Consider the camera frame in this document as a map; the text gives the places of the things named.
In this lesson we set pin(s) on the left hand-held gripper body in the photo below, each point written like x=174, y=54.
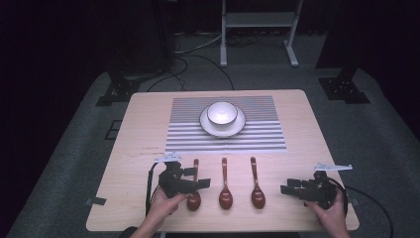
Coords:
x=173, y=185

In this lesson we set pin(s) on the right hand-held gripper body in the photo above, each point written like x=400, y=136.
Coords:
x=317, y=193

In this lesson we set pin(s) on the brown wooden spoon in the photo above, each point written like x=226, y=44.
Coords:
x=225, y=198
x=258, y=197
x=194, y=201

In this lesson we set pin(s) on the person's left hand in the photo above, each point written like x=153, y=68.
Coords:
x=163, y=206

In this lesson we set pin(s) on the person's right hand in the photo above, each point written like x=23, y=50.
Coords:
x=330, y=216

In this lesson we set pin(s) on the striped placemat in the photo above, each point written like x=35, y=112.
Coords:
x=185, y=139

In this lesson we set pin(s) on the white plate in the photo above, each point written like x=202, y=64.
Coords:
x=223, y=131

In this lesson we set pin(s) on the white bowl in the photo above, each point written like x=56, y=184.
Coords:
x=222, y=114

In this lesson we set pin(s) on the grey tape strip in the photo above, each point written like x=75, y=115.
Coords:
x=96, y=200

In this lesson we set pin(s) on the black tape square outline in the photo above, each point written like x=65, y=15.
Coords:
x=112, y=129

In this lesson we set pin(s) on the black stand with base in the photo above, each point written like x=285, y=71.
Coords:
x=343, y=87
x=122, y=89

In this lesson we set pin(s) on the white metal stand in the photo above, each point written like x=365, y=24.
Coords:
x=259, y=19

